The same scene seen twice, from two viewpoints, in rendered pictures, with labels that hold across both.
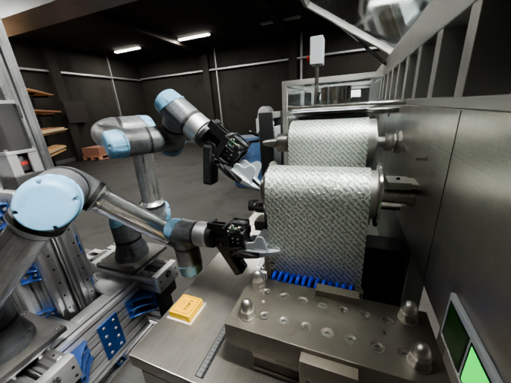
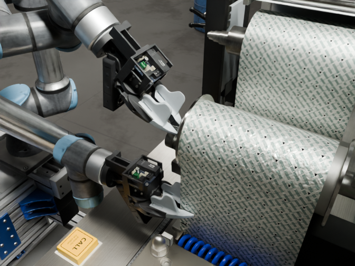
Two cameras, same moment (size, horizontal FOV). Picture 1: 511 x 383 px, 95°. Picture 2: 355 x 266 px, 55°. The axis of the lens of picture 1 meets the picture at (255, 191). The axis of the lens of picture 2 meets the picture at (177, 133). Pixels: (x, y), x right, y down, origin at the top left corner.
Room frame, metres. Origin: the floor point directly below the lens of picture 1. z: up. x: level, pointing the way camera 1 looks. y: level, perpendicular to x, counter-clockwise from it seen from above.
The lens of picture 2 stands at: (0.09, -0.09, 1.64)
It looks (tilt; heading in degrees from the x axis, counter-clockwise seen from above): 37 degrees down; 9
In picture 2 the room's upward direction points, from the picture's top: straight up
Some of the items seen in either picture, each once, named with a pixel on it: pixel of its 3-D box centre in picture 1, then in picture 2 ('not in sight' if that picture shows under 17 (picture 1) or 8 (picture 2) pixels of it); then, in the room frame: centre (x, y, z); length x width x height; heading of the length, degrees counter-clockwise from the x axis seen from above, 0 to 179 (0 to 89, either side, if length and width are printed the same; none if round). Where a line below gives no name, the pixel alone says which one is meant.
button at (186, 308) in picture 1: (186, 307); (77, 245); (0.55, 0.23, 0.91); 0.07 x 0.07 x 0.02; 67
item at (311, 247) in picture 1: (312, 250); (234, 227); (0.50, -0.13, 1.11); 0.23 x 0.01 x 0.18; 67
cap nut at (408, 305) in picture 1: (409, 310); not in sight; (0.36, -0.30, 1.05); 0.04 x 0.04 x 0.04
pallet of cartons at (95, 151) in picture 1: (103, 150); not in sight; (9.34, 5.83, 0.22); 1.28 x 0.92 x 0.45; 159
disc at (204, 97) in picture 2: (272, 188); (196, 132); (0.61, -0.05, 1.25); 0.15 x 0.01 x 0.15; 157
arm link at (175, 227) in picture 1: (184, 232); (79, 156); (0.66, 0.23, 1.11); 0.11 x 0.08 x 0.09; 67
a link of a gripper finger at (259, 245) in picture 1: (261, 245); (170, 204); (0.54, -0.01, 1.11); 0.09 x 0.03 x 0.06; 66
